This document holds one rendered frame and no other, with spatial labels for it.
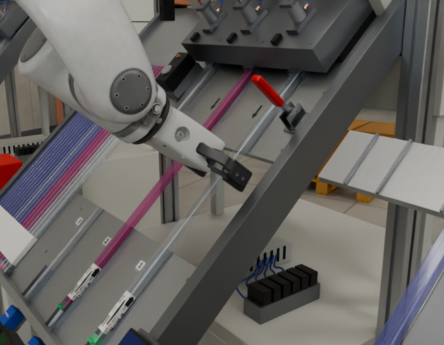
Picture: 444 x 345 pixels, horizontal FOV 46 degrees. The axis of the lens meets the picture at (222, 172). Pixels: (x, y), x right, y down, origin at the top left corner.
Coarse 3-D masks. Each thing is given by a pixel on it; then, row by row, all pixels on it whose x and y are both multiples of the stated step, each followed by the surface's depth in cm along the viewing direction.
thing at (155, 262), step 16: (288, 80) 80; (272, 112) 78; (256, 128) 77; (240, 144) 77; (208, 192) 74; (192, 208) 74; (176, 240) 73; (160, 256) 71; (144, 272) 71; (128, 288) 71; (96, 336) 69
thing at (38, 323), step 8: (0, 272) 91; (0, 280) 89; (8, 280) 89; (8, 288) 86; (16, 288) 88; (16, 296) 83; (24, 296) 86; (16, 304) 82; (24, 304) 81; (24, 312) 79; (32, 312) 79; (32, 320) 77; (40, 320) 77; (40, 328) 75; (48, 328) 76; (40, 336) 73; (48, 336) 72; (56, 336) 75; (48, 344) 71; (56, 344) 70
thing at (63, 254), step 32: (64, 224) 93; (96, 224) 88; (32, 256) 93; (64, 256) 87; (96, 256) 82; (128, 256) 77; (32, 288) 86; (64, 288) 81; (96, 288) 77; (160, 288) 69; (64, 320) 76; (96, 320) 72; (128, 320) 69
